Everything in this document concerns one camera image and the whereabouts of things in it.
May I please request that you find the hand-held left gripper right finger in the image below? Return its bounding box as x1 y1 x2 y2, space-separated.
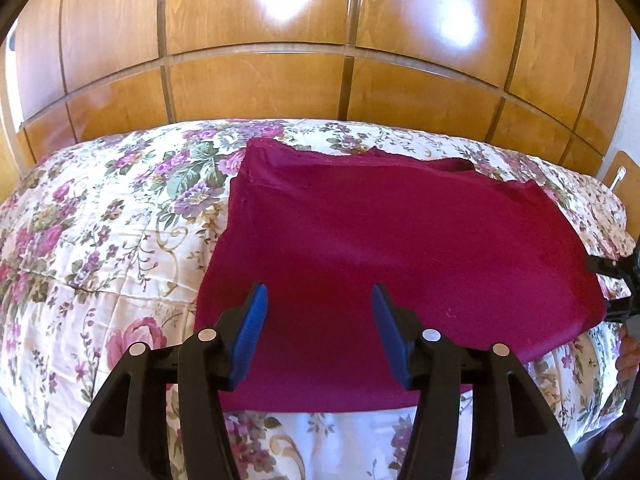
371 282 584 480

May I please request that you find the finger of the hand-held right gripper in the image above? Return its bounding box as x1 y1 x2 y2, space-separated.
585 255 633 282
604 299 640 323

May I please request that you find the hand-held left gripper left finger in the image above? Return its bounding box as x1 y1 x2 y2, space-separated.
57 282 269 480

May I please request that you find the magenta embroidered long-sleeve shirt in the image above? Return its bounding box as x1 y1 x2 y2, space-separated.
192 137 609 413

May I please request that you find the person's right hand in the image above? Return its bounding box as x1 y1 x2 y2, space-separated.
616 329 640 387

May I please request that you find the wooden bedside panel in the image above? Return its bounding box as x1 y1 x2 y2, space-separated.
602 149 640 196

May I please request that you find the floral bedspread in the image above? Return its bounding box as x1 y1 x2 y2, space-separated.
0 117 637 480

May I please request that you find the wooden panelled headboard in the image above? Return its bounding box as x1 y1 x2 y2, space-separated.
0 0 640 183

